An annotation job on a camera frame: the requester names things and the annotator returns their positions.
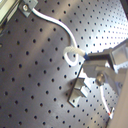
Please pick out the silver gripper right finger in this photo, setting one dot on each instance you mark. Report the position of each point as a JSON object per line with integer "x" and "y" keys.
{"x": 117, "y": 56}

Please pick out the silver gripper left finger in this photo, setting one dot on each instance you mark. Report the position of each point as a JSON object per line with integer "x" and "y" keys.
{"x": 103, "y": 73}

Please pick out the grey cable clip fixture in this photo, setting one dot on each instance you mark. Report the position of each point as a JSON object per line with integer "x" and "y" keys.
{"x": 80, "y": 88}

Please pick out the grey cable anchor block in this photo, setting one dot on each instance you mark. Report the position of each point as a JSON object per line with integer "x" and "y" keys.
{"x": 26, "y": 6}

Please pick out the aluminium frame rail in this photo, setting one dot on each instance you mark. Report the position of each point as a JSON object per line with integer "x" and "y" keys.
{"x": 7, "y": 9}

